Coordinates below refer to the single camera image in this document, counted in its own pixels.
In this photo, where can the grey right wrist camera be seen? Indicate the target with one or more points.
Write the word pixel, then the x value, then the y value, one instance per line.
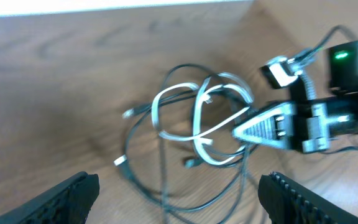
pixel 278 72

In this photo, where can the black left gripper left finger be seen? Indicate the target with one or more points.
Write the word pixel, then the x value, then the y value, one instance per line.
pixel 68 202

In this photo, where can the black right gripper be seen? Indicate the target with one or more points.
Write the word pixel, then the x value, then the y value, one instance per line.
pixel 306 123

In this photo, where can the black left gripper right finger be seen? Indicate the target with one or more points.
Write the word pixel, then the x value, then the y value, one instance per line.
pixel 288 202

